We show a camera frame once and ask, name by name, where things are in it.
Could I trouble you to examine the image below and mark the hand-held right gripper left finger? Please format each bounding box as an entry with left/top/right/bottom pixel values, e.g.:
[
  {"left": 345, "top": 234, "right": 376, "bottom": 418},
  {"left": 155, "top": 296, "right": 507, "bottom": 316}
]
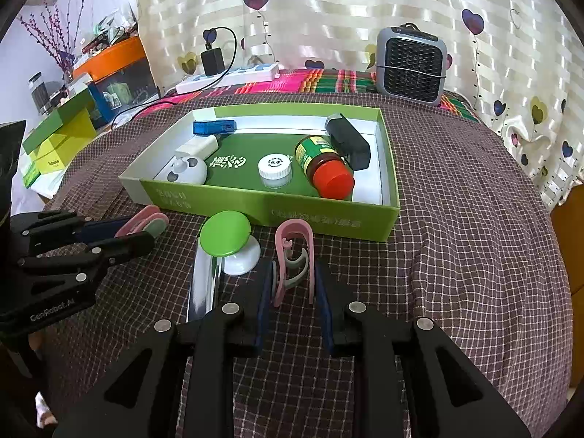
[{"left": 52, "top": 262, "right": 277, "bottom": 438}]

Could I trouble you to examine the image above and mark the black rectangular device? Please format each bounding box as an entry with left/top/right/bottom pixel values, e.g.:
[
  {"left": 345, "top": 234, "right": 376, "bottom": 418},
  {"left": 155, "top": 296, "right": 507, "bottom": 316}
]
[{"left": 324, "top": 113, "right": 371, "bottom": 171}]

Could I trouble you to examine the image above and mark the blue printed box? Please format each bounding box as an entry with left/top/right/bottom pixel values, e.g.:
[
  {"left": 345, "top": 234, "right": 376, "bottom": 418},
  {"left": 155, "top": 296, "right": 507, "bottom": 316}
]
[{"left": 89, "top": 80, "right": 119, "bottom": 129}]

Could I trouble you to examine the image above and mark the pink and green plaid cloth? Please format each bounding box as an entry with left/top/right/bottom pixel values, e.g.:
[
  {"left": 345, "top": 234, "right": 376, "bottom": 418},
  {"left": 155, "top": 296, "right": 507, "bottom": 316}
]
[{"left": 150, "top": 68, "right": 480, "bottom": 124}]

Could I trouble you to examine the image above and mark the blue USB card reader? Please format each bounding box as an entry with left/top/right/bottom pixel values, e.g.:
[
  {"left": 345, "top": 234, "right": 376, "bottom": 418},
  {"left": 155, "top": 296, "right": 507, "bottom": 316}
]
[{"left": 192, "top": 120, "right": 238, "bottom": 138}]

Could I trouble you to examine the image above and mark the cream curtain with hearts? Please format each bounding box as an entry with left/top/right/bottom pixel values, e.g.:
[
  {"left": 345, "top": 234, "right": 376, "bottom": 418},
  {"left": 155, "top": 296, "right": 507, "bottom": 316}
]
[{"left": 132, "top": 0, "right": 573, "bottom": 211}]

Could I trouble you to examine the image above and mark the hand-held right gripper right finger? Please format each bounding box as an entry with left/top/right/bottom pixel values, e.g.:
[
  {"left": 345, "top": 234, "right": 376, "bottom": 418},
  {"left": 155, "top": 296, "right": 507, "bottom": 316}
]
[{"left": 315, "top": 262, "right": 532, "bottom": 438}]

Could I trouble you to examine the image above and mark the small white jar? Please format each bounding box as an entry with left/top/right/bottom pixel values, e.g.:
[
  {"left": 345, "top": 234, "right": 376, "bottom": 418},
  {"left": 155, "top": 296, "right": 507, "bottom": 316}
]
[{"left": 258, "top": 153, "right": 293, "bottom": 189}]

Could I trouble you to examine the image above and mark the pink and green oval clip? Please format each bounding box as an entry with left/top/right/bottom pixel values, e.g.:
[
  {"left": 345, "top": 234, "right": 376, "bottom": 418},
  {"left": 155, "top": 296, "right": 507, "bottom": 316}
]
[{"left": 114, "top": 205, "right": 169, "bottom": 239}]

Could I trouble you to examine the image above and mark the brown checked blanket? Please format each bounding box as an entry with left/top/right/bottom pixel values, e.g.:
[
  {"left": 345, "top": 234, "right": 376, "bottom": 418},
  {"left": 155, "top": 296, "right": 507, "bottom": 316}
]
[{"left": 39, "top": 89, "right": 573, "bottom": 438}]

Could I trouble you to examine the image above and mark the brown bottle with red cap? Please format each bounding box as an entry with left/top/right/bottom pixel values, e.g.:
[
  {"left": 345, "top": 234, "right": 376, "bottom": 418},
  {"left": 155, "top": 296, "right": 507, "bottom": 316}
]
[{"left": 294, "top": 134, "right": 356, "bottom": 200}]

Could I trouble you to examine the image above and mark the green and white cardboard box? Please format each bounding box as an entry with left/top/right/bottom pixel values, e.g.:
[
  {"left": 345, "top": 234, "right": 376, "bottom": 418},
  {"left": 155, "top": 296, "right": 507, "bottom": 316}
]
[{"left": 119, "top": 104, "right": 401, "bottom": 242}]

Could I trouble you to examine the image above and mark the green-topped white knob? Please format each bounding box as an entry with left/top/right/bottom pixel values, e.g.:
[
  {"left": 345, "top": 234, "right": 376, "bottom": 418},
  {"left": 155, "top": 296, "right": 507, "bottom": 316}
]
[{"left": 199, "top": 210, "right": 262, "bottom": 277}]

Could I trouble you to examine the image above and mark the black plugged charger with cable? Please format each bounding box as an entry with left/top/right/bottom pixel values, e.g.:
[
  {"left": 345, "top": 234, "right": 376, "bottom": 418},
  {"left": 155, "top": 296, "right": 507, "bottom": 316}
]
[{"left": 112, "top": 27, "right": 239, "bottom": 131}]

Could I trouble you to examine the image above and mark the black power adapter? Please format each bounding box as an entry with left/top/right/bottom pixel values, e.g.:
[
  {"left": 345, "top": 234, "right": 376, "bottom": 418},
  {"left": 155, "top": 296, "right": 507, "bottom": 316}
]
[{"left": 201, "top": 47, "right": 225, "bottom": 77}]

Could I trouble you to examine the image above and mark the white USB charger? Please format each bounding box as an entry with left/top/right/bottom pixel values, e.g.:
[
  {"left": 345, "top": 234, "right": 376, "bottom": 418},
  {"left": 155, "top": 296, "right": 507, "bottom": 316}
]
[{"left": 174, "top": 135, "right": 220, "bottom": 160}]

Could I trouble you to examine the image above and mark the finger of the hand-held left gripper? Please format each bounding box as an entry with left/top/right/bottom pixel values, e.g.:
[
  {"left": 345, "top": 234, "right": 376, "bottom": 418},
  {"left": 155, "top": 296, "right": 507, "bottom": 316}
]
[
  {"left": 11, "top": 210, "right": 135, "bottom": 256},
  {"left": 17, "top": 232, "right": 156, "bottom": 289}
]

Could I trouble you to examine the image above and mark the clear storage box orange lid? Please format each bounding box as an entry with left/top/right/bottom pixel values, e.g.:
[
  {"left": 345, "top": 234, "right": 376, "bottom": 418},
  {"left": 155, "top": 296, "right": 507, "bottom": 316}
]
[{"left": 72, "top": 36, "right": 160, "bottom": 119}]

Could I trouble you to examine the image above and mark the pile of small clutter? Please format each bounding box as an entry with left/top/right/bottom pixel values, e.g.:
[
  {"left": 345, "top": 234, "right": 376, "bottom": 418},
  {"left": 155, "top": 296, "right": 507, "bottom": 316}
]
[{"left": 73, "top": 9, "right": 140, "bottom": 69}]

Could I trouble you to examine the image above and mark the vase with purple flower branches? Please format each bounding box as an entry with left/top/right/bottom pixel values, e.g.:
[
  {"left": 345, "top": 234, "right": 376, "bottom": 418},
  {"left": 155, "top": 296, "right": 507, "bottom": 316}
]
[{"left": 18, "top": 0, "right": 99, "bottom": 83}]

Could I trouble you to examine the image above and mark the small green box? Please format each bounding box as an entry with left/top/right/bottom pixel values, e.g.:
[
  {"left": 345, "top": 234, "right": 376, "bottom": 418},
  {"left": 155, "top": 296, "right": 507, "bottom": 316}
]
[{"left": 20, "top": 160, "right": 44, "bottom": 189}]

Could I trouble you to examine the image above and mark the grey mini heater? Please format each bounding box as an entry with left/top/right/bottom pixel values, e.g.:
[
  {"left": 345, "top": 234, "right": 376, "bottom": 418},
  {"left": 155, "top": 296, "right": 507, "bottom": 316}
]
[{"left": 375, "top": 24, "right": 448, "bottom": 107}]

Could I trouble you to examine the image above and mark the grey panda-shaped toy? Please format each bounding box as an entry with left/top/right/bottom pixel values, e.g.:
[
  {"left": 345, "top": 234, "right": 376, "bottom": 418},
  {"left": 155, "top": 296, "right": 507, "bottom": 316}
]
[{"left": 157, "top": 155, "right": 208, "bottom": 185}]

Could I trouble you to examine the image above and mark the green lidded cardboard box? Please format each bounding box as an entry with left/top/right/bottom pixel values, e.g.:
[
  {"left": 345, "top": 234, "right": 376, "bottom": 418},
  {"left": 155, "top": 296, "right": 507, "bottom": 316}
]
[{"left": 22, "top": 87, "right": 99, "bottom": 156}]

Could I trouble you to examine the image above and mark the wooden cabinet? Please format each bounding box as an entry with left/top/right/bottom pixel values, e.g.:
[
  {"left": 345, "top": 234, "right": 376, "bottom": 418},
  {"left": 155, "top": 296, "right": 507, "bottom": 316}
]
[{"left": 550, "top": 187, "right": 584, "bottom": 393}]

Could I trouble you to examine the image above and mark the glass jar black lid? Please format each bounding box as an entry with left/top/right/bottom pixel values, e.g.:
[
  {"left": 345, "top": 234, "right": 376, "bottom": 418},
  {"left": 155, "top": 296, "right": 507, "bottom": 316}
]
[{"left": 28, "top": 70, "right": 51, "bottom": 115}]

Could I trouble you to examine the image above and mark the white power strip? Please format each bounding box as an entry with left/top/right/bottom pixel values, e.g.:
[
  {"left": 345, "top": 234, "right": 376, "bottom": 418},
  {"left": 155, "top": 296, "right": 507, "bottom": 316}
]
[{"left": 176, "top": 64, "right": 280, "bottom": 94}]

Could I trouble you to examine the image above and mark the lime yellow box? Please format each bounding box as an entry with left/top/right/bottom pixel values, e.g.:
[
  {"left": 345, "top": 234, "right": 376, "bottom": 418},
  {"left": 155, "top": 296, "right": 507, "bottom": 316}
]
[{"left": 32, "top": 109, "right": 99, "bottom": 176}]

